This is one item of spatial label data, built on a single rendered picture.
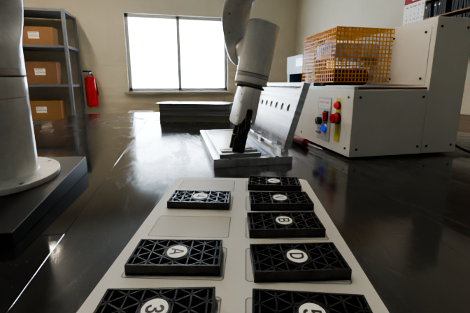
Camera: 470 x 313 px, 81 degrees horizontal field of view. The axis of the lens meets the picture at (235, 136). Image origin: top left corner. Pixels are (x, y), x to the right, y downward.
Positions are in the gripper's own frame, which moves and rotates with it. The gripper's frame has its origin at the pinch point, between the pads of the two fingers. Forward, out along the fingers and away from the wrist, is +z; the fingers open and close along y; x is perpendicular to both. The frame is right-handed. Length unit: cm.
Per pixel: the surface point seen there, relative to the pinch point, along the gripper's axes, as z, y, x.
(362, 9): -128, -205, 155
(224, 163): 4.5, 5.5, -3.6
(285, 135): -5.1, 4.4, 10.9
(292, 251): 3.2, 44.7, -2.8
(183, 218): 6.8, 32.1, -13.9
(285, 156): 0.4, 5.5, 11.9
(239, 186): 4.6, 21.4, -3.4
